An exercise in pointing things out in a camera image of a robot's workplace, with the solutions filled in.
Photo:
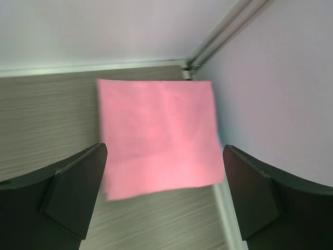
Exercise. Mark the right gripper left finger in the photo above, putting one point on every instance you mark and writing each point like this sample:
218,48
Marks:
51,208

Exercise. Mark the pink t shirt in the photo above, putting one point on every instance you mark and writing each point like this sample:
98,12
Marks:
160,135

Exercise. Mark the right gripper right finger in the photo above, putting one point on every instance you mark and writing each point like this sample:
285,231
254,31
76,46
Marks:
276,209

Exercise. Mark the right aluminium frame post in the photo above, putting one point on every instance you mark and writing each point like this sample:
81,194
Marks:
240,15

